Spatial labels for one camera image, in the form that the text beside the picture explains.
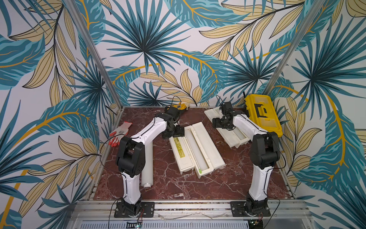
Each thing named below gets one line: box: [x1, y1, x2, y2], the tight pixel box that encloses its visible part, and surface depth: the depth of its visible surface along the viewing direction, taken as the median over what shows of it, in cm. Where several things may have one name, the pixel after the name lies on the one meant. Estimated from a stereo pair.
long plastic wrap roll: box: [141, 140, 154, 189], surface depth 84 cm
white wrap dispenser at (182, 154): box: [168, 135, 195, 175], surface depth 87 cm
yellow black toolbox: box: [244, 93, 283, 138], surface depth 96 cm
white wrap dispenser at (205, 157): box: [184, 121, 226, 179], surface depth 90 cm
